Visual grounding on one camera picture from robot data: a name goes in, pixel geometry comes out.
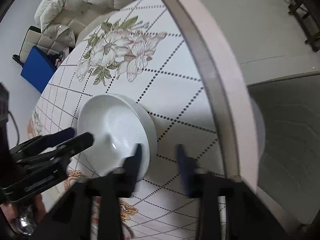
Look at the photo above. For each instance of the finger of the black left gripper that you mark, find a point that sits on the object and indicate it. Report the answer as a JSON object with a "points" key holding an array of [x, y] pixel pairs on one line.
{"points": [[68, 145]]}

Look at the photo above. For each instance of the floral checked tablecloth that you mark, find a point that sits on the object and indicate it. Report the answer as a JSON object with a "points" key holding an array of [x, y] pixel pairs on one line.
{"points": [[147, 71]]}

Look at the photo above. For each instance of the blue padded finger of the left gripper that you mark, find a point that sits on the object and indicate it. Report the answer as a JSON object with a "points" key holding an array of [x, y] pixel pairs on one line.
{"points": [[40, 143]]}

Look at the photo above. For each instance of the small white floral bowl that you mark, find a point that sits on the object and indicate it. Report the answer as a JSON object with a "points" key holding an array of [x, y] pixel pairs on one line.
{"points": [[111, 129]]}

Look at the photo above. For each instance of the white dining chair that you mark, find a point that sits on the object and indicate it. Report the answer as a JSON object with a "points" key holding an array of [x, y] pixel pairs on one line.
{"points": [[31, 39]]}

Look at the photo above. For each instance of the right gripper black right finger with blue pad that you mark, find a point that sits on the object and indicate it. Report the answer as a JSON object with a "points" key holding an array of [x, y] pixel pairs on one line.
{"points": [[192, 181]]}

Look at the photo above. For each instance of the person's left hand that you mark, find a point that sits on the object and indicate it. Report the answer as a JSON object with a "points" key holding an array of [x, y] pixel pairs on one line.
{"points": [[24, 220]]}

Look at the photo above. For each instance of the white puffer jacket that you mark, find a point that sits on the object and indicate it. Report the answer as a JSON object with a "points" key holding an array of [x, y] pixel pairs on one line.
{"points": [[63, 20]]}

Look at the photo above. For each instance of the grey padded chair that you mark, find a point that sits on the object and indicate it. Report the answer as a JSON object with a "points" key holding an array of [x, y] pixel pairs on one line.
{"points": [[289, 165]]}

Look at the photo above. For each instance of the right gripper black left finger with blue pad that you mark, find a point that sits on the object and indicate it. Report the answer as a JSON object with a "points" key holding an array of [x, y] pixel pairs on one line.
{"points": [[127, 179]]}

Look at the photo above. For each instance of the large white floral bowl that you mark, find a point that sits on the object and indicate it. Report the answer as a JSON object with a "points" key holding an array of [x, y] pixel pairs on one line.
{"points": [[116, 134]]}

